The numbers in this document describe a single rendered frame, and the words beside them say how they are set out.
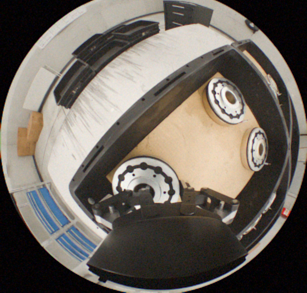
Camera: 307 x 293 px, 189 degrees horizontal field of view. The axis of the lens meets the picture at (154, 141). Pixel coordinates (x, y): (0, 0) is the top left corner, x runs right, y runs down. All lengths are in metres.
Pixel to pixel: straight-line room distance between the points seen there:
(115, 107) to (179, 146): 0.27
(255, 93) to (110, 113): 0.44
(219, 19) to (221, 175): 3.51
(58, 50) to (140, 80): 2.57
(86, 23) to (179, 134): 2.90
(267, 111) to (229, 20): 3.25
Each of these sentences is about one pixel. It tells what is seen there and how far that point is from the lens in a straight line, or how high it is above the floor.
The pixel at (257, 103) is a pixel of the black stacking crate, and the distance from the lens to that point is 0.29.
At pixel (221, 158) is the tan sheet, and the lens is 0.23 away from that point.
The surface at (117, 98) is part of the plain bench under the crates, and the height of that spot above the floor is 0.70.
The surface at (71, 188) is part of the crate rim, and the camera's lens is 0.17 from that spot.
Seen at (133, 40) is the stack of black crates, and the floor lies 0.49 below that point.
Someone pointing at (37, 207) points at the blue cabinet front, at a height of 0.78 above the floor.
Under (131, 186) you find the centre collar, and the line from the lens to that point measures 0.15.
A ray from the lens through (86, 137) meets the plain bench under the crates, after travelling 0.43.
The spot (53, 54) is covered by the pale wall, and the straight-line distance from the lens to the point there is 2.80.
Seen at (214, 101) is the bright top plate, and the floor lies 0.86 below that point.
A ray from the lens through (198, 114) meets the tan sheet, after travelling 0.21.
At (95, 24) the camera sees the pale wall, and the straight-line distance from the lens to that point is 2.99.
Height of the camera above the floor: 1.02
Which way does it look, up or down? 85 degrees down
